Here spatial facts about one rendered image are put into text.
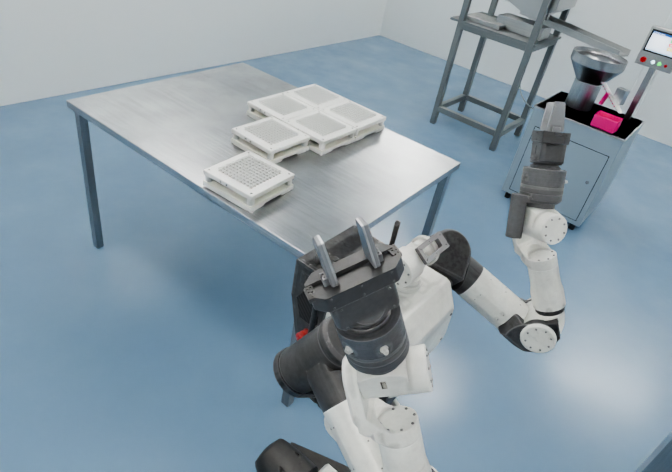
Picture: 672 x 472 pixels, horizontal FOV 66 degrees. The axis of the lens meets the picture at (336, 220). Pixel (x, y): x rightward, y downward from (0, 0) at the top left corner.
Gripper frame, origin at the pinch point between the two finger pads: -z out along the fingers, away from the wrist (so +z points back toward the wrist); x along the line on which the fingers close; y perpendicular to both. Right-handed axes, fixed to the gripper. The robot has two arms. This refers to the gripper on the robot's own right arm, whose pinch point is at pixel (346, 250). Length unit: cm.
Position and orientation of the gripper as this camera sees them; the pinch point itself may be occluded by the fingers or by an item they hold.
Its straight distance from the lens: 60.1
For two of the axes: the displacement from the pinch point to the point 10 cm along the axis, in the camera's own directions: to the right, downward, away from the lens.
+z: 2.5, 7.8, 5.7
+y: 3.3, 4.8, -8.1
